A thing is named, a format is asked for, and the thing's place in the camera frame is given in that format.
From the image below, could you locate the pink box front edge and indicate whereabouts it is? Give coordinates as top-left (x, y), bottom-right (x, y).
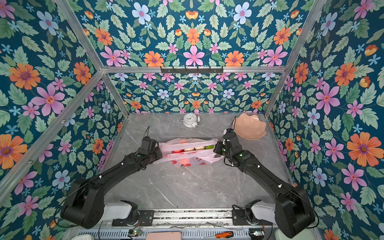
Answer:
top-left (151, 232), bottom-right (182, 240)

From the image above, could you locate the small circuit board right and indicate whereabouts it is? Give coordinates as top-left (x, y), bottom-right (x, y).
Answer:
top-left (249, 229), bottom-right (265, 240)

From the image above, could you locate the fake red apple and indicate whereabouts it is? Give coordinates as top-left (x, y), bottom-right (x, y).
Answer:
top-left (172, 150), bottom-right (185, 154)

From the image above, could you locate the pink plastic bag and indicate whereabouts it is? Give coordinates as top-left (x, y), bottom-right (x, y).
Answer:
top-left (155, 138), bottom-right (224, 168)

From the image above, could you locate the orange handled screwdriver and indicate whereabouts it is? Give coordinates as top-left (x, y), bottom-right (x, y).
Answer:
top-left (201, 231), bottom-right (234, 239)

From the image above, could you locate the black hook rail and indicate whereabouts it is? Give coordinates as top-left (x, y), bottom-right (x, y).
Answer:
top-left (160, 67), bottom-right (224, 74)

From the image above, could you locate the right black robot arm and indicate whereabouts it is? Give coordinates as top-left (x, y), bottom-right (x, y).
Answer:
top-left (214, 128), bottom-right (318, 239)

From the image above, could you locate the small circuit board left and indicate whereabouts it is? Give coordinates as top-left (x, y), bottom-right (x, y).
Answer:
top-left (128, 229), bottom-right (143, 238)

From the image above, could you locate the small circuit board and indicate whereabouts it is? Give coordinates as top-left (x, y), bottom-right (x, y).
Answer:
top-left (249, 229), bottom-right (265, 240)
top-left (128, 229), bottom-right (143, 238)

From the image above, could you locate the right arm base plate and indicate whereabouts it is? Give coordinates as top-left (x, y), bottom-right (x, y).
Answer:
top-left (232, 205), bottom-right (273, 226)

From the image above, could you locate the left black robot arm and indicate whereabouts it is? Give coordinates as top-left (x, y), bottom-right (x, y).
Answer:
top-left (60, 137), bottom-right (163, 229)

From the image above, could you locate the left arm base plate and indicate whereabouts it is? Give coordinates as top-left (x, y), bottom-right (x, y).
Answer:
top-left (112, 210), bottom-right (155, 227)

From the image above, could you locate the white object front left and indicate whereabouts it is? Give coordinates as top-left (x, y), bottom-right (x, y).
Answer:
top-left (71, 234), bottom-right (95, 240)

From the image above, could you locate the pale green box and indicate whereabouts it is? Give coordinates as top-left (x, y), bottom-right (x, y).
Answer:
top-left (275, 229), bottom-right (316, 240)

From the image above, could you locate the pink flower-shaped bowl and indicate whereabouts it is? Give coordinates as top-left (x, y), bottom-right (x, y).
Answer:
top-left (234, 113), bottom-right (267, 141)

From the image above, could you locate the white alarm clock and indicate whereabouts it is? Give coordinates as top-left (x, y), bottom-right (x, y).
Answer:
top-left (182, 113), bottom-right (201, 128)

